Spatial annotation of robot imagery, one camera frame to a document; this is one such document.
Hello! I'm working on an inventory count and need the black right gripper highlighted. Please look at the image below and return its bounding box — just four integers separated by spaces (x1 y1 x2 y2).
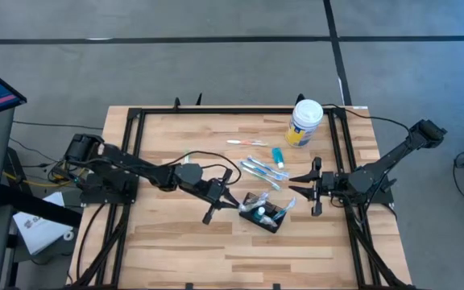
288 156 350 218

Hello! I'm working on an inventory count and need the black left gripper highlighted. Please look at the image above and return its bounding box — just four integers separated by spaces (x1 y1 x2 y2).
200 168 241 226

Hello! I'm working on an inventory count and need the purple toothbrush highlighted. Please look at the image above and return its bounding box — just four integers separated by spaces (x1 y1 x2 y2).
238 197 263 213

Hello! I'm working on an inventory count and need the black wire toothbrush caddy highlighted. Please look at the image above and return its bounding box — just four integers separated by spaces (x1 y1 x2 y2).
238 192 288 234

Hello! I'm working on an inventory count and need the blue toothbrush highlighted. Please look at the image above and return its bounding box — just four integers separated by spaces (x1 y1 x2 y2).
246 155 291 179
238 160 286 182
274 196 297 222

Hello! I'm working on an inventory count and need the teal toothpaste tube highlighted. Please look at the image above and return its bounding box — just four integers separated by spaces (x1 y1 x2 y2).
271 147 286 170

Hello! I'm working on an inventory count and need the white-lidded wipes canister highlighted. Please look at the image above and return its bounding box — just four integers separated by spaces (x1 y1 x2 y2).
284 98 325 148

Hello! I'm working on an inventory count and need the black stand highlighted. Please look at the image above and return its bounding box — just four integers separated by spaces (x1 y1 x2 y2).
0 183 83 290

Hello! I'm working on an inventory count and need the white printed booklet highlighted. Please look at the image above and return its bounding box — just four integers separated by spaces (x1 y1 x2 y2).
12 191 75 256

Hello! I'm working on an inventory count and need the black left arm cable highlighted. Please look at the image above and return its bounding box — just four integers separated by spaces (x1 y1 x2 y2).
161 150 242 187

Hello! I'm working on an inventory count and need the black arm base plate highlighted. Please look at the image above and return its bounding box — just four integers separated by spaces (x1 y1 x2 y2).
81 176 139 205
335 171 395 205

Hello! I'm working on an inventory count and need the black metal table frame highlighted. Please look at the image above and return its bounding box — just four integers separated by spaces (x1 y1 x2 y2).
65 93 418 290

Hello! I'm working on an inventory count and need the long black power cable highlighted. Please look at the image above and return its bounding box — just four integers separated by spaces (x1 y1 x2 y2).
321 103 414 140

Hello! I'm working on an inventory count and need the yellow cable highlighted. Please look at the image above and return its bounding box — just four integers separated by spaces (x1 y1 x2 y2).
2 163 86 189

